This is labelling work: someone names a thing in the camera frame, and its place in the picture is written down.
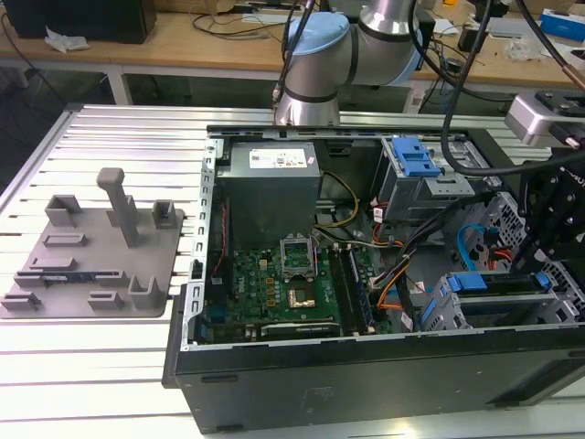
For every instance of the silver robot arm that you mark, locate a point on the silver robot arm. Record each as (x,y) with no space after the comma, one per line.
(315,68)

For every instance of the metal disk bay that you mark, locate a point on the metal disk bay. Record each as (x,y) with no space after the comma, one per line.
(562,311)

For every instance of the black RAM slot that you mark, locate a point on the black RAM slot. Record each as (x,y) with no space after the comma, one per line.
(340,292)
(347,292)
(357,292)

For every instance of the metal drive cage blue latch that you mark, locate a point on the metal drive cage blue latch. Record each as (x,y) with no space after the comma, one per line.
(411,196)

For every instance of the blue and white box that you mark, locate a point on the blue and white box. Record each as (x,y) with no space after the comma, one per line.
(564,23)

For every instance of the small black box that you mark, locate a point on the small black box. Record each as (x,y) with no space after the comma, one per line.
(471,39)

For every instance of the black open PC case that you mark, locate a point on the black open PC case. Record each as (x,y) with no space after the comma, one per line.
(365,379)

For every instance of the CPU socket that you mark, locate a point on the CPU socket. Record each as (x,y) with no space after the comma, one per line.
(302,297)

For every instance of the black graphics card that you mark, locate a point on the black graphics card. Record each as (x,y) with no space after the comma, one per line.
(301,328)

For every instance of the grey power supply unit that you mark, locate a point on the grey power supply unit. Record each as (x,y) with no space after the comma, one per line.
(269,206)

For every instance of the green motherboard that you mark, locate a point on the green motherboard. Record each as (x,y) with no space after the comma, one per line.
(256,283)

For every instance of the black case fan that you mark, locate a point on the black case fan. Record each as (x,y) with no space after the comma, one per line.
(215,238)

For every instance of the wooden desk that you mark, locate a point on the wooden desk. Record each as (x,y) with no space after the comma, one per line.
(183,50)

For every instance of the grey parts rack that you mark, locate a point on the grey parts rack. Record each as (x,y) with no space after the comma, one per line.
(91,256)

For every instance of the large black box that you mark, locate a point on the large black box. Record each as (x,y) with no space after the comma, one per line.
(82,20)

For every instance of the crumpled white paper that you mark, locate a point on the crumpled white paper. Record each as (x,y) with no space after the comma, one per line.
(64,42)

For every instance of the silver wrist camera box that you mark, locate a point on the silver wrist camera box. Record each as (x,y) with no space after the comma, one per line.
(530,119)

